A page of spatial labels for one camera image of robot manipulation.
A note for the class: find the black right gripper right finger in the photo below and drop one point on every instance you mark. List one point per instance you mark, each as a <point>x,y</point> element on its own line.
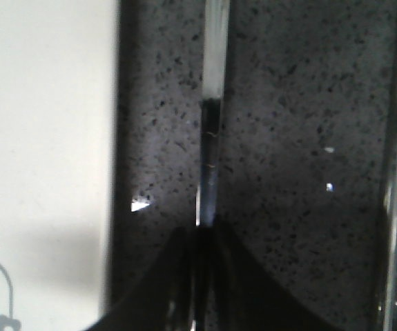
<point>247,298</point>

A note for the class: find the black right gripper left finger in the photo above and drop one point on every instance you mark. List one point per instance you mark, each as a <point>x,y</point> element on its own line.
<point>163,298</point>

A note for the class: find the silver metal fork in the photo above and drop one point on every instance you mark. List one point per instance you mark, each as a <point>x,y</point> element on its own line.
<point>216,29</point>

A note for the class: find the cream rabbit serving tray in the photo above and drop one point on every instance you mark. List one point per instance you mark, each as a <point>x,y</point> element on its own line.
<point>57,125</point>

